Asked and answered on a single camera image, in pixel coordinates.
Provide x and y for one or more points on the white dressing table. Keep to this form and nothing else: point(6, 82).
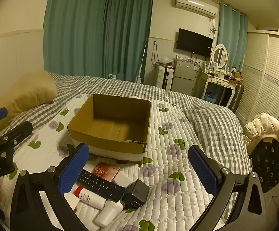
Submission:
point(214, 79)

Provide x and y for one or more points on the small brown box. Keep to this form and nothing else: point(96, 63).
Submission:
point(236, 75)

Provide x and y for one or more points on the white puffer jacket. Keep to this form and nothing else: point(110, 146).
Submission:
point(266, 127)

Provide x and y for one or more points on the white air conditioner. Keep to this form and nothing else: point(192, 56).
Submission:
point(194, 4)

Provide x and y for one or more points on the pink patterned box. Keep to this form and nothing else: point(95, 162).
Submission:
point(105, 170)

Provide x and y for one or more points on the small photo frame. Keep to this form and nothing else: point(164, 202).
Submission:
point(214, 65)

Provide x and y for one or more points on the blue basket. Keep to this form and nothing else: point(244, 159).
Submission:
point(211, 99)

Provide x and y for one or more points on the grey checked pillow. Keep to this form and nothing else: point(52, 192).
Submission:
point(214, 125)

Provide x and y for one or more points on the white mop pole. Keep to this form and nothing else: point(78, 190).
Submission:
point(141, 62)

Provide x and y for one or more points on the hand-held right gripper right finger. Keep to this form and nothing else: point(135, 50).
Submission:
point(203, 172)

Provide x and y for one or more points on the black remote control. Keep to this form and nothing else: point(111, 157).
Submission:
point(98, 184)

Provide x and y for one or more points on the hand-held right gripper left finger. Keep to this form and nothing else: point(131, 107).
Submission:
point(74, 172)

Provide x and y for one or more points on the small white box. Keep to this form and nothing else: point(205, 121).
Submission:
point(122, 179)

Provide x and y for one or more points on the black wall television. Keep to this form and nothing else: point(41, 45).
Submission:
point(194, 42)

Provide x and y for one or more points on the oval white vanity mirror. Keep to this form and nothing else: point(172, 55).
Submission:
point(220, 55)

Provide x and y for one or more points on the white ribbed suitcase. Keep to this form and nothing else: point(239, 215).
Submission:
point(162, 77)

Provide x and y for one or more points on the white case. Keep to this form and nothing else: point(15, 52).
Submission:
point(71, 202)

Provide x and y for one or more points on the narrow green window curtain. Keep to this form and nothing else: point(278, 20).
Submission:
point(233, 36)

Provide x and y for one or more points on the silver mini fridge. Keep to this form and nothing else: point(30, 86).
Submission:
point(183, 77)

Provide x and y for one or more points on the black patterned garment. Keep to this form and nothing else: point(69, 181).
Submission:
point(269, 166)

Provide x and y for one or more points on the wide green curtain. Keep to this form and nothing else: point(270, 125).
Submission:
point(74, 28)

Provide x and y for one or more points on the tan pillow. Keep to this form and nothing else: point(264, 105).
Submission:
point(28, 91)

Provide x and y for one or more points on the cardboard box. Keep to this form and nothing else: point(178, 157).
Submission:
point(110, 147)

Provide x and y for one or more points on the dark suitcase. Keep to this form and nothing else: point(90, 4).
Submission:
point(236, 96)

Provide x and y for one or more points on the white floral quilt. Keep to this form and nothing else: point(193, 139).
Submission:
point(175, 197)

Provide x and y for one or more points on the black cube charger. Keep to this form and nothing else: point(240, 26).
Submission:
point(135, 192)

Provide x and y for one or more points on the white louvered wardrobe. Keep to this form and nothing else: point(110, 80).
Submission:
point(266, 77)

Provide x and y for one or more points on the white tube with red cap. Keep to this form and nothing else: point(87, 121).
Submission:
point(91, 198)

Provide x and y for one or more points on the white plastic cup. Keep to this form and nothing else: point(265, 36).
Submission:
point(107, 214)

